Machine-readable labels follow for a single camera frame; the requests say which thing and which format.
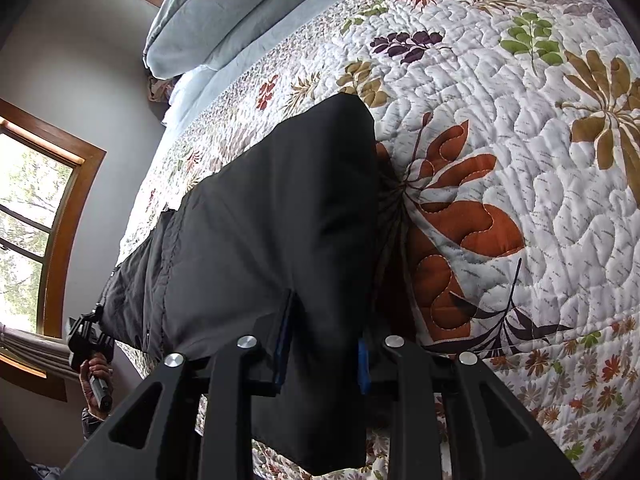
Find person's left forearm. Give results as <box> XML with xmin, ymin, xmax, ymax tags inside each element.
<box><xmin>81</xmin><ymin>407</ymin><xmax>108</xmax><ymax>438</ymax></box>

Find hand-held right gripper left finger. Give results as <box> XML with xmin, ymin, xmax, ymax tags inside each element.
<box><xmin>60</xmin><ymin>290</ymin><xmax>301</xmax><ymax>480</ymax></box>

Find pile of clothes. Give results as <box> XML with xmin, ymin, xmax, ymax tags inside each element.
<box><xmin>147</xmin><ymin>76</ymin><xmax>176</xmax><ymax>106</ymax></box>

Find grey striped curtain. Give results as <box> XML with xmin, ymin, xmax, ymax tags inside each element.
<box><xmin>0</xmin><ymin>322</ymin><xmax>71</xmax><ymax>386</ymax></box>

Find large wooden framed window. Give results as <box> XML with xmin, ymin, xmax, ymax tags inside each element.
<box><xmin>0</xmin><ymin>97</ymin><xmax>108</xmax><ymax>403</ymax></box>

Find black pants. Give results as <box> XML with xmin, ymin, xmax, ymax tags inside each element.
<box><xmin>97</xmin><ymin>94</ymin><xmax>416</xmax><ymax>476</ymax></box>

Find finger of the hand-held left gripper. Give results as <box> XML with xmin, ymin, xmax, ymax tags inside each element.
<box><xmin>75</xmin><ymin>304</ymin><xmax>107</xmax><ymax>333</ymax></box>

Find light blue bed sheet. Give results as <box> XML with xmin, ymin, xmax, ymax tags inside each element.
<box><xmin>161</xmin><ymin>0</ymin><xmax>416</xmax><ymax>128</ymax></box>

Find floral quilted bedspread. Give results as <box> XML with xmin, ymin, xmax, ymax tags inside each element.
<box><xmin>115</xmin><ymin>0</ymin><xmax>640</xmax><ymax>480</ymax></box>

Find stacked grey pillows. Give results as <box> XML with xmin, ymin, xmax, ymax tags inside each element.
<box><xmin>142</xmin><ymin>0</ymin><xmax>321</xmax><ymax>81</ymax></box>

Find person's left hand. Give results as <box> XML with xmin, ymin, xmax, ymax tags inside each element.
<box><xmin>80</xmin><ymin>354</ymin><xmax>113</xmax><ymax>421</ymax></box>

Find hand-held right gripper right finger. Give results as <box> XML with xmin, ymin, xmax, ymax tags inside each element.
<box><xmin>356</xmin><ymin>334</ymin><xmax>583</xmax><ymax>480</ymax></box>

